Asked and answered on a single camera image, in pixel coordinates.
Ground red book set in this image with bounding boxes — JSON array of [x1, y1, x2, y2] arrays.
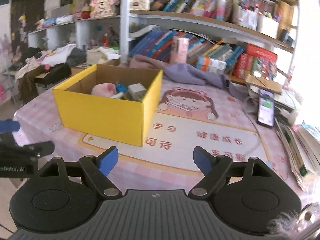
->
[[233, 44, 278, 80]]

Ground pink plush pig toy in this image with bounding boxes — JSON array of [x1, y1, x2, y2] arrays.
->
[[91, 83, 117, 98]]

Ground blue wrapper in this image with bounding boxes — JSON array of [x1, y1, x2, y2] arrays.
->
[[116, 83, 127, 93]]

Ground pink cylindrical container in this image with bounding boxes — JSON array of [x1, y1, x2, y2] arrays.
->
[[170, 36, 189, 64]]

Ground white spray bottle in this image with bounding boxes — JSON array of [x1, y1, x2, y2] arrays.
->
[[111, 92, 124, 99]]

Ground white tissue bag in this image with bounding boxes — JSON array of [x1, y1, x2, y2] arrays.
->
[[86, 47, 120, 65]]

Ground black smartphone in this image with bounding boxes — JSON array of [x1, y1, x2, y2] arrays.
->
[[257, 89, 274, 127]]

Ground white adapter on books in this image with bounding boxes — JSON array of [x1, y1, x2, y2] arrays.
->
[[280, 108, 298, 126]]

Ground beige foam block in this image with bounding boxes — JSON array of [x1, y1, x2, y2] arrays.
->
[[128, 83, 147, 102]]

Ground pink checkered tablecloth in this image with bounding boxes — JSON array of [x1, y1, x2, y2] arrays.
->
[[14, 86, 315, 204]]

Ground pile of clothes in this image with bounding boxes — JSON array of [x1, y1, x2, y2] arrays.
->
[[14, 43, 87, 105]]

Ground orange blue white boxes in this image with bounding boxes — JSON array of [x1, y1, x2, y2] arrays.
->
[[196, 56, 227, 74]]

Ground stack of books right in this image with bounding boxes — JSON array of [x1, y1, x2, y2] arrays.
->
[[274, 118, 319, 194]]

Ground white charging cable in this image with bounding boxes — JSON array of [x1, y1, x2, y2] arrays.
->
[[242, 96, 263, 156]]

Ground white bookshelf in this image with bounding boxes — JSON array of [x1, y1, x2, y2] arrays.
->
[[27, 0, 301, 88]]

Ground white quilted handbag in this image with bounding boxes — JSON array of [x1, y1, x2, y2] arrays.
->
[[130, 0, 150, 11]]

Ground yellow cardboard box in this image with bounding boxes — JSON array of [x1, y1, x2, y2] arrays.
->
[[53, 64, 163, 146]]

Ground purple pink cloth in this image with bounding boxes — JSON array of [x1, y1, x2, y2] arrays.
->
[[129, 55, 248, 101]]

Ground brown paper envelope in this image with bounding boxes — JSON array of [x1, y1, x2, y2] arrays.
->
[[245, 75, 283, 95]]

